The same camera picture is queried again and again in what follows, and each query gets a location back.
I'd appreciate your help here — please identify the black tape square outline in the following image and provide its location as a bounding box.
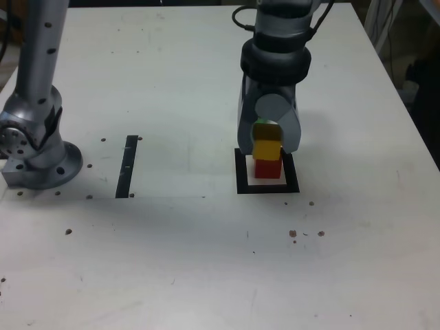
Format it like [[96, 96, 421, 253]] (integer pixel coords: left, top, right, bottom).
[[234, 146, 300, 195]]

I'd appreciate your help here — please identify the yellow cube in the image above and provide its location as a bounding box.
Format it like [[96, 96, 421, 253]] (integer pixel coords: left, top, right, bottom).
[[252, 122, 283, 162]]

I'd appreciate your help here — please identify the white metal frame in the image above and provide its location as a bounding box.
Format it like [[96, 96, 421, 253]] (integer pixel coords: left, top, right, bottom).
[[363, 0, 405, 52]]

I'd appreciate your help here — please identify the black thin arm cable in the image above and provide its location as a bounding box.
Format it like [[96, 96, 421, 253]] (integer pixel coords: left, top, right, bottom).
[[305, 0, 336, 43]]

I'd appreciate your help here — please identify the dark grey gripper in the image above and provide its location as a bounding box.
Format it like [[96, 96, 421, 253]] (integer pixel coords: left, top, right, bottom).
[[236, 73, 304, 155]]

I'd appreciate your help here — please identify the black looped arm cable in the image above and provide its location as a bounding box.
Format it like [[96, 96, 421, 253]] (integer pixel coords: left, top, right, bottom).
[[231, 4, 258, 34]]

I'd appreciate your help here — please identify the black tape strip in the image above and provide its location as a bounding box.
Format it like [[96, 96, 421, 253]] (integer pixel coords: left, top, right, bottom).
[[115, 135, 140, 199]]

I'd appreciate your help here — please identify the red cube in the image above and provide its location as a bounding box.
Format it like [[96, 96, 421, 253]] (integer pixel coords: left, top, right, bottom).
[[254, 158, 283, 180]]

